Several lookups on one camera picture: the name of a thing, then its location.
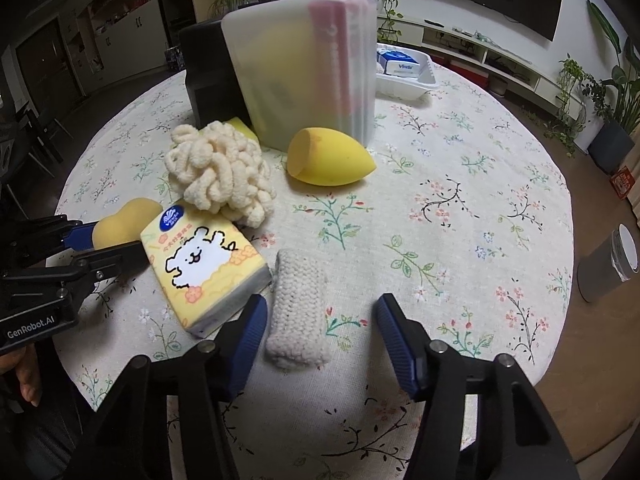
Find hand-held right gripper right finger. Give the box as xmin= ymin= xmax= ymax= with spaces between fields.
xmin=376 ymin=294 xmax=581 ymax=480

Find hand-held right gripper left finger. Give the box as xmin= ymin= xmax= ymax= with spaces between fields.
xmin=65 ymin=294 xmax=268 ymax=480

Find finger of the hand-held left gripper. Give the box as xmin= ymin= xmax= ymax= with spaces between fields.
xmin=70 ymin=240 xmax=151 ymax=293
xmin=20 ymin=214 xmax=99 ymax=261

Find orange gourd-shaped makeup sponge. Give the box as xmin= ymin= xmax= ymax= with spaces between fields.
xmin=92 ymin=197 xmax=163 ymax=251

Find cream knitted cloth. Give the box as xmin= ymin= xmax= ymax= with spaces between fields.
xmin=265 ymin=249 xmax=332 ymax=372

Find yellow cartoon tissue pack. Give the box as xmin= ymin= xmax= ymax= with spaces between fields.
xmin=140 ymin=205 xmax=272 ymax=338

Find cream chenille scrubber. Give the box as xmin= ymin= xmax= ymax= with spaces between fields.
xmin=165 ymin=120 xmax=273 ymax=228

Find black box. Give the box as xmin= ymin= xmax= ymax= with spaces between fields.
xmin=178 ymin=20 xmax=248 ymax=130

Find yellow egg-shaped makeup sponge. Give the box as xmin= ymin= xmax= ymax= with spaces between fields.
xmin=286 ymin=126 xmax=377 ymax=187

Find white plastic tray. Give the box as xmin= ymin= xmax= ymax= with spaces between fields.
xmin=375 ymin=45 xmax=438 ymax=103

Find blue tissue pack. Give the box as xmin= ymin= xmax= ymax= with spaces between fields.
xmin=376 ymin=47 xmax=421 ymax=77

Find person's left hand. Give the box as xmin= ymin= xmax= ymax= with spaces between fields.
xmin=0 ymin=345 xmax=43 ymax=408

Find dark chair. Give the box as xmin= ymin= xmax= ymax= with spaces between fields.
xmin=0 ymin=85 xmax=71 ymax=211

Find grey trash bin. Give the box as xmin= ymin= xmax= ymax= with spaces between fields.
xmin=577 ymin=223 xmax=640 ymax=303

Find pale yellow sponge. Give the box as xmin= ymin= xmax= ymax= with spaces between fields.
xmin=240 ymin=25 xmax=321 ymax=121

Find translucent plastic container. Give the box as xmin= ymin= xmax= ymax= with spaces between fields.
xmin=221 ymin=0 xmax=378 ymax=151

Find red paper bag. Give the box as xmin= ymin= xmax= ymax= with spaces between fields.
xmin=611 ymin=165 xmax=636 ymax=201

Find large-leaf plant dark pot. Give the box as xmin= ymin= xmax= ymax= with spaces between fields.
xmin=587 ymin=0 xmax=640 ymax=176

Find pink flat pack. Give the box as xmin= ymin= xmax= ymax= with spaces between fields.
xmin=307 ymin=0 xmax=371 ymax=126

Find white television console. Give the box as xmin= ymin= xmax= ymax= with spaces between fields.
xmin=395 ymin=15 xmax=588 ymax=121

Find pothos in white pot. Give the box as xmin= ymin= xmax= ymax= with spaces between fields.
xmin=545 ymin=52 xmax=616 ymax=156

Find wall cabinet unit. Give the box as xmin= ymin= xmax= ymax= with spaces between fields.
xmin=30 ymin=0 xmax=196 ymax=91

